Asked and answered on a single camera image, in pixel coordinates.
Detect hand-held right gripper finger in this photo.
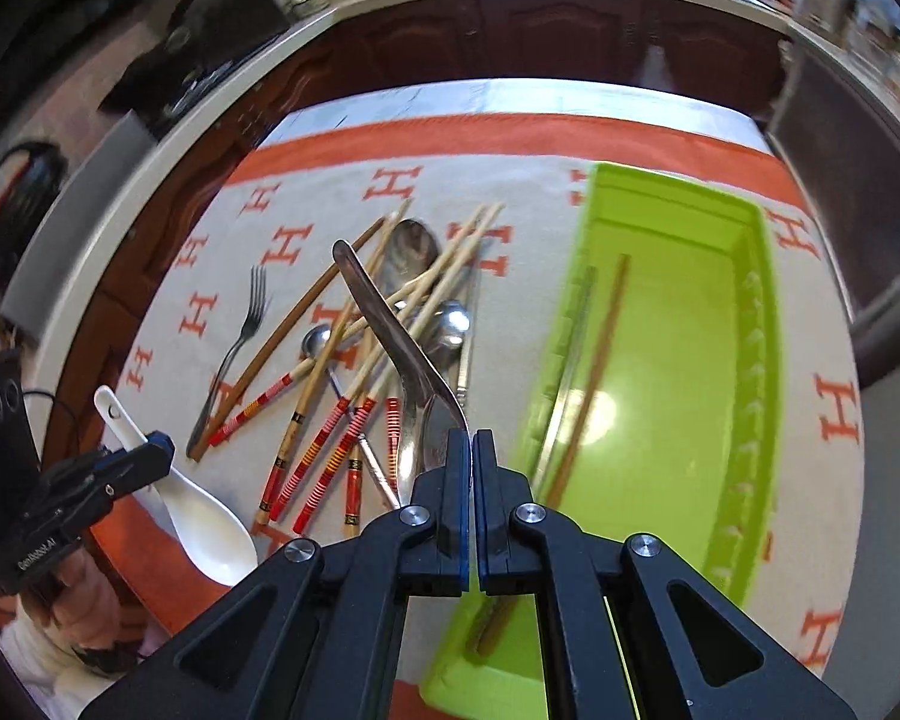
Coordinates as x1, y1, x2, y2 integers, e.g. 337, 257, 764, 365
472, 429, 856, 720
79, 429, 472, 720

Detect dark bent-handle metal spoon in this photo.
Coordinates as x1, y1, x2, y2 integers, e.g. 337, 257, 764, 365
332, 240, 472, 437

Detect white ceramic soup spoon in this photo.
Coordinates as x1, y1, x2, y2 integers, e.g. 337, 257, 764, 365
94, 385, 260, 586

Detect stainless steel panel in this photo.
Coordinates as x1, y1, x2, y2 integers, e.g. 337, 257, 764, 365
0, 109, 158, 316

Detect orange beige printed blanket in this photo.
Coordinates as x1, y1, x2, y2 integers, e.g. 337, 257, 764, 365
88, 111, 867, 720

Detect person's left hand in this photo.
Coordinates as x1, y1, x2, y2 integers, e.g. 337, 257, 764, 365
41, 536, 155, 661

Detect brown wooden kitchen cabinets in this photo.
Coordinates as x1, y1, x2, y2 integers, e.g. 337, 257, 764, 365
45, 0, 796, 466

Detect thin black cable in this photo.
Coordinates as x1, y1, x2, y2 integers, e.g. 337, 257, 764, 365
19, 388, 83, 466

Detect pale kitchen countertop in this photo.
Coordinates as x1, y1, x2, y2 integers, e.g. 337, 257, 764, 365
0, 0, 900, 361

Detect small steel spoon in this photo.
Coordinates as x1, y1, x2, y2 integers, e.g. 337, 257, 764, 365
301, 324, 402, 509

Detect steel fork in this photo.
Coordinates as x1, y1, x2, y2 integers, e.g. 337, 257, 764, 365
187, 265, 269, 460

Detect black red appliance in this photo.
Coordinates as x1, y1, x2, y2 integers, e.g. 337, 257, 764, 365
0, 139, 72, 293

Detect person's left forearm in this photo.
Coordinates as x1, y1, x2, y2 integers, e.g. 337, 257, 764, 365
0, 615, 121, 691

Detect grey glass-door cabinet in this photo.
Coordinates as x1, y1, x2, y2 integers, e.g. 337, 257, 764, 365
765, 37, 900, 316

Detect large hammered-handle steel spoon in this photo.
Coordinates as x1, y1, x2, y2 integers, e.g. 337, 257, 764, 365
386, 217, 458, 481

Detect grey refrigerator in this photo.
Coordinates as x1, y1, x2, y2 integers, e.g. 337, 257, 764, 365
832, 300, 900, 616

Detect green plastic utensil tray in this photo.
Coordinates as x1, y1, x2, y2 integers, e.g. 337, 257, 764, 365
418, 162, 785, 713

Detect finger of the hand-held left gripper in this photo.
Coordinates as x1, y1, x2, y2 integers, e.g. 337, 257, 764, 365
94, 431, 175, 502
41, 444, 134, 512

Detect wooden-handled steel spoon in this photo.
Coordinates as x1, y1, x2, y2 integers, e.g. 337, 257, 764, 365
431, 300, 475, 402

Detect black gas cooktop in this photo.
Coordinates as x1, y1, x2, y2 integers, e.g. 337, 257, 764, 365
101, 30, 271, 140

